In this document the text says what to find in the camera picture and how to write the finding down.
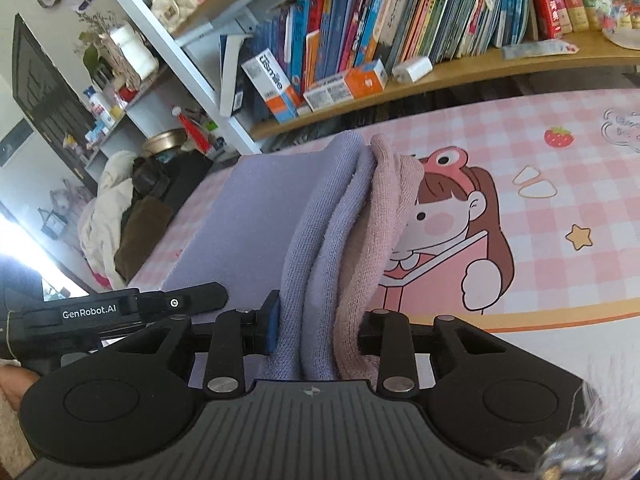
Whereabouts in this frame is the purple and pink sweater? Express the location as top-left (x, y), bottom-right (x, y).
top-left (163, 132), bottom-right (423, 380)

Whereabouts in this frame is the person's left hand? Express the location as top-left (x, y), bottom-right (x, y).
top-left (0, 364), bottom-right (40, 411)

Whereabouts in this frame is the cream white jacket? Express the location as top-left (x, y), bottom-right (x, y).
top-left (78, 151), bottom-right (137, 289)

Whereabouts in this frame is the pink checkered cartoon tablecloth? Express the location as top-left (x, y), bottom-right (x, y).
top-left (132, 90), bottom-right (639, 379)

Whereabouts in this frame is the gold metal bowl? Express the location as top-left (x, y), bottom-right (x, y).
top-left (142, 128), bottom-right (188, 157)

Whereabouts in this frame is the white orange flat box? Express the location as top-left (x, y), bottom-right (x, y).
top-left (304, 60), bottom-right (388, 112)

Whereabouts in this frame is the white charger plug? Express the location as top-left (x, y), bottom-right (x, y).
top-left (392, 55), bottom-right (433, 84)

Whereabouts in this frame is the row of colourful books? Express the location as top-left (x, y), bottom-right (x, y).
top-left (219, 0), bottom-right (639, 117)

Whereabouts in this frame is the white wooden bookshelf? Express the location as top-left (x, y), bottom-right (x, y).
top-left (117, 0), bottom-right (639, 154)

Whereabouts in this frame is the brown corduroy garment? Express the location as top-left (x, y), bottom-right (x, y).
top-left (114, 196), bottom-right (174, 284)

